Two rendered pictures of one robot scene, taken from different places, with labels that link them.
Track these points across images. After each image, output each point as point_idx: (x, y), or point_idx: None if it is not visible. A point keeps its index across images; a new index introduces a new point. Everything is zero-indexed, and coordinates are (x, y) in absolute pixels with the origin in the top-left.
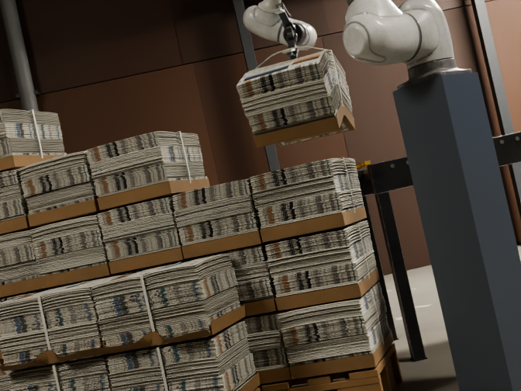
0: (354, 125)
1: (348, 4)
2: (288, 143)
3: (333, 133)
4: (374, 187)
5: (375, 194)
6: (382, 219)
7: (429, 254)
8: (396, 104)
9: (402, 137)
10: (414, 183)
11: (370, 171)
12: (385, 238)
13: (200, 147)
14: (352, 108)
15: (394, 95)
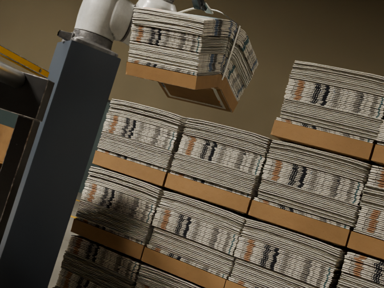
0: (126, 69)
1: (174, 0)
2: (188, 88)
3: (147, 79)
4: (44, 113)
5: (36, 120)
6: (28, 156)
7: (76, 198)
8: (117, 70)
9: (108, 98)
10: (95, 137)
11: (51, 91)
12: (18, 182)
13: (289, 77)
14: (128, 51)
15: (119, 62)
